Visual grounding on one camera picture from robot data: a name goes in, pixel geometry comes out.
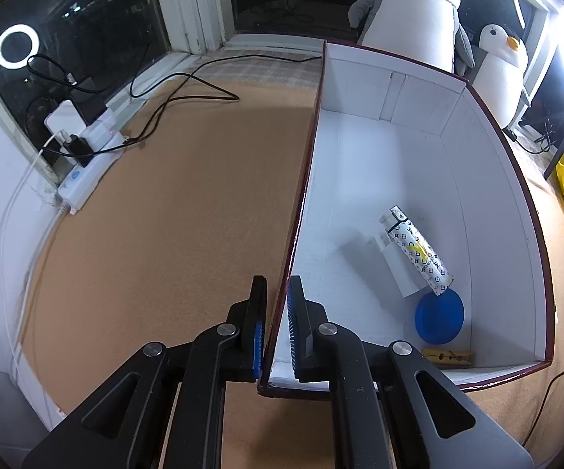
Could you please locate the white charger plug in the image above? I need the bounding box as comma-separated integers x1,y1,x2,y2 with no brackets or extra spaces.
372,227,422,299

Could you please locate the wooden clothespin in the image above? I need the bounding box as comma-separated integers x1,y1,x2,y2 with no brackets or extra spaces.
421,348,475,368

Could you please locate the white window frame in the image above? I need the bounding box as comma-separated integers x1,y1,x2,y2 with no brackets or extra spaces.
0,0,564,196

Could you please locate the white power adapter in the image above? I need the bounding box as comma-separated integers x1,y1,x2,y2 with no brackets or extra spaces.
44,100,87,145

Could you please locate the small penguin plush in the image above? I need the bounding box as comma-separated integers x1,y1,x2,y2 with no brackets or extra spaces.
472,23,529,130

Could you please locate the white patterned lighter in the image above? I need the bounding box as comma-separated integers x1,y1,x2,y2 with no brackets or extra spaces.
378,206,455,298

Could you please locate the white power strip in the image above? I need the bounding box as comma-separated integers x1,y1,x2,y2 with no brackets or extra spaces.
55,129,127,216

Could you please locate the white cardboard box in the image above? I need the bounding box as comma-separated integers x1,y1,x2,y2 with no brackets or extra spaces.
257,39,556,399

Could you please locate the white cable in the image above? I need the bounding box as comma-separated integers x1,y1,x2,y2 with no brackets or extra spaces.
0,147,68,387

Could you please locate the black power cable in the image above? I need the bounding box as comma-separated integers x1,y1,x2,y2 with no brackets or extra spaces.
25,54,324,157

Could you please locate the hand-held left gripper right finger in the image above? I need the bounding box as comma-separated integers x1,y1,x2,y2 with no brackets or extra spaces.
286,275,537,469

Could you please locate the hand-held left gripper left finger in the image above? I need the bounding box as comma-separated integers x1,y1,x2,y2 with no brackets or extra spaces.
21,276,268,469

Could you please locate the black plug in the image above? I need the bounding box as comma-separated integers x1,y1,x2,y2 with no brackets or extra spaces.
62,134,92,167

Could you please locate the large penguin plush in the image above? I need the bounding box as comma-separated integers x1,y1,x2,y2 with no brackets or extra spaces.
348,0,475,76

